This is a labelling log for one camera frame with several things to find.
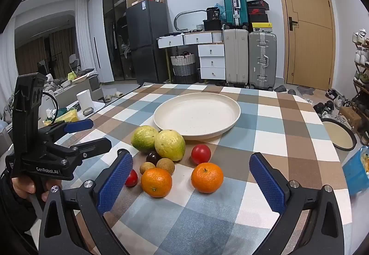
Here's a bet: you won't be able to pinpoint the wooden door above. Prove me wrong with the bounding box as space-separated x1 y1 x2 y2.
271 0 338 91

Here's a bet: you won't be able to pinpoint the orange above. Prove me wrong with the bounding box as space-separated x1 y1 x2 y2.
191 162 224 194
141 167 173 198

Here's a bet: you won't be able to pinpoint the yellow black box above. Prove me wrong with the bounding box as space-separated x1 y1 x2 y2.
251 22 274 32

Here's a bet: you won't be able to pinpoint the wooden shoe rack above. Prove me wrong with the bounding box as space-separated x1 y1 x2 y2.
352 29 369 146

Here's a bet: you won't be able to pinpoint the group of sneakers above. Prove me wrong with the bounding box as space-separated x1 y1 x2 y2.
352 29 369 84

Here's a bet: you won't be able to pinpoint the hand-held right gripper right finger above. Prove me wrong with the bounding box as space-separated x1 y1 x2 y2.
249 152 345 255

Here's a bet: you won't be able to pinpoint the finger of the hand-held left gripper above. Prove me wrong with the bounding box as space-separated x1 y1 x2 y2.
43 119 94 136
49 137 112 162

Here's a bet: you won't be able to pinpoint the woven basket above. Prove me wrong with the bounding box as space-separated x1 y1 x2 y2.
170 52 199 84

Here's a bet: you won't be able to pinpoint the red tomato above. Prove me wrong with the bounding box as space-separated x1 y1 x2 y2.
191 144 211 165
125 169 138 187

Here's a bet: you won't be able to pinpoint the white drawer desk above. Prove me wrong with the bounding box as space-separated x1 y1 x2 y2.
157 31 226 83

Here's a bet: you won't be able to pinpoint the person's left hand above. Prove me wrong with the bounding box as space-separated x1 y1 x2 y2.
11 177 62 202

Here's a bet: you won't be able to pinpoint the blue plastic bin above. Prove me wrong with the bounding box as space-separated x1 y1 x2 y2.
342 145 369 195

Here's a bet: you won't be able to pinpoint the black cable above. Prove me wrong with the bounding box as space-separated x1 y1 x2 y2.
42 92 60 120

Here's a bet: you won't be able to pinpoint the white curtain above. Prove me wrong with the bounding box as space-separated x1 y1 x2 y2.
75 0 95 71

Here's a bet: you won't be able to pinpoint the grey shoes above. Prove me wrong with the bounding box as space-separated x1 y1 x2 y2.
274 84 315 97

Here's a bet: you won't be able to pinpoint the brown cardboard box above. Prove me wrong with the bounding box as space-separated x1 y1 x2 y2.
339 106 362 129

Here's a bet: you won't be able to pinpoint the black red shoe box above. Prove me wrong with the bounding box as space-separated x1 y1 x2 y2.
246 0 270 11

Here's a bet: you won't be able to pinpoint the teal suitcase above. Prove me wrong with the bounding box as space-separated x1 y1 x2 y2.
222 0 249 28

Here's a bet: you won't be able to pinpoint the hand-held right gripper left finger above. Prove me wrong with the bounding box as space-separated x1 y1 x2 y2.
38 149 136 255

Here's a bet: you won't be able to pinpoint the green guava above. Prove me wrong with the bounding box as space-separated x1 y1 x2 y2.
131 125 160 153

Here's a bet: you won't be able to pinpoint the dark plum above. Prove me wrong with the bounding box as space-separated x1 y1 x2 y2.
146 151 162 167

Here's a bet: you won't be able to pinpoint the white paper roll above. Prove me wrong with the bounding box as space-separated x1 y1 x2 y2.
76 89 94 110

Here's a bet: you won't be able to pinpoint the black plastic basket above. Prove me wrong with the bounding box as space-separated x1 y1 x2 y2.
203 19 222 31

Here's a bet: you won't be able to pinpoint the round cream tray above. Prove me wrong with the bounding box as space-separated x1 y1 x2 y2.
321 118 357 152

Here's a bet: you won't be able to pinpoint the yellow guava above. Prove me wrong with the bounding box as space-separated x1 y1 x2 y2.
155 129 186 162

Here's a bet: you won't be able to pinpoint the black labelled container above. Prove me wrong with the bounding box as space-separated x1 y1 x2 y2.
206 7 221 21

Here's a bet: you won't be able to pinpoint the grey arched mirror frame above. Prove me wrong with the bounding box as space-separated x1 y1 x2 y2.
174 10 208 33

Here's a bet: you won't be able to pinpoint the pair of beige slippers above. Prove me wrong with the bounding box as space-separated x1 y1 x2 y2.
104 92 124 102

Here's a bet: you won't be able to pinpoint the white cabinet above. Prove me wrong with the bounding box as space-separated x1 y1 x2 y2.
87 0 114 83

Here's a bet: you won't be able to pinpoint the checked tablecloth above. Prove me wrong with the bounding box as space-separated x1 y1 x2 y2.
53 83 354 255

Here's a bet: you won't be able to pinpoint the office chair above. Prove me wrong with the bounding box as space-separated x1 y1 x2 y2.
68 53 83 74

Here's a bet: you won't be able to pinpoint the silver suitcase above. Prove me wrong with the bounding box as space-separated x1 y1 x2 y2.
248 31 278 91

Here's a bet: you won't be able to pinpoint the beige suitcase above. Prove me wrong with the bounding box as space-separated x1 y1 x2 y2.
223 29 250 88

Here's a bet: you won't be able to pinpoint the cream plate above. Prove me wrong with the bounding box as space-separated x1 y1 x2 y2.
153 93 241 141

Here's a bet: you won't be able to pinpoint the dark glass wardrobe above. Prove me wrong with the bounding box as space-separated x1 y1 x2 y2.
102 0 145 83

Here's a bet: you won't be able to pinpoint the dark fridge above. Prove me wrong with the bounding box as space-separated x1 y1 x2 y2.
126 0 170 84

